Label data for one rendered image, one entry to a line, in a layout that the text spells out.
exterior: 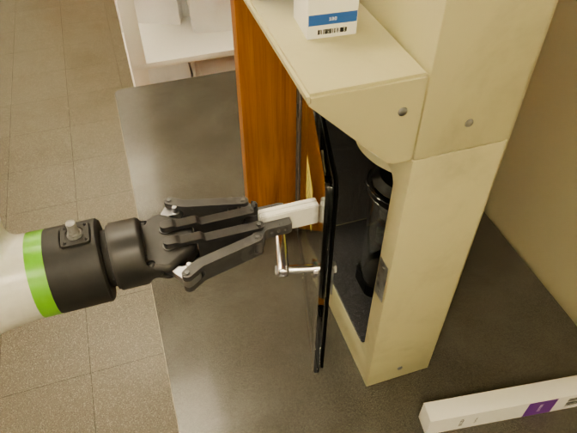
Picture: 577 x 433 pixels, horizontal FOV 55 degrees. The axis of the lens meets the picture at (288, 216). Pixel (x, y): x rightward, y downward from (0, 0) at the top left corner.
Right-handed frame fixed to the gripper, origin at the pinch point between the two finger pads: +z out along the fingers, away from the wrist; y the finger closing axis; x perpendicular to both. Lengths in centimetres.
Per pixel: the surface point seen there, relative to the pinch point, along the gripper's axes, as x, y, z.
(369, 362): 30.1, -5.5, 11.3
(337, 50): -20.1, 0.4, 4.9
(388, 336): 23.0, -6.0, 13.2
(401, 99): -18.0, -6.0, 8.7
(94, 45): 131, 310, -31
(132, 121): 37, 79, -16
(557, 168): 18, 13, 54
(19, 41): 131, 330, -77
